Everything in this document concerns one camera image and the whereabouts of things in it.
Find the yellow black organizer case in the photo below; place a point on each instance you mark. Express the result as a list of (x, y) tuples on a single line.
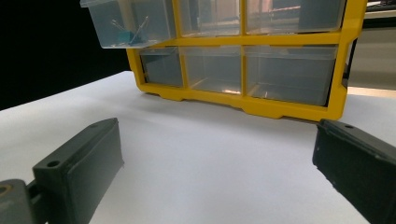
[(258, 39)]

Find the teal binder clip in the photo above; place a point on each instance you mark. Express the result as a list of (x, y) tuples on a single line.
[(126, 35)]

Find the clear plastic drawer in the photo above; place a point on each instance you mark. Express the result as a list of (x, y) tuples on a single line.
[(106, 28)]

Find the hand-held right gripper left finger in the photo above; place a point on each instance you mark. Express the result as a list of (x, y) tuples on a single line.
[(77, 174)]

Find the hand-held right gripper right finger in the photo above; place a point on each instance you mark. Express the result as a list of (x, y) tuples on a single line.
[(358, 165)]

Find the set of clear drawers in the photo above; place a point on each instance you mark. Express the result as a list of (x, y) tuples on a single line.
[(289, 74)]

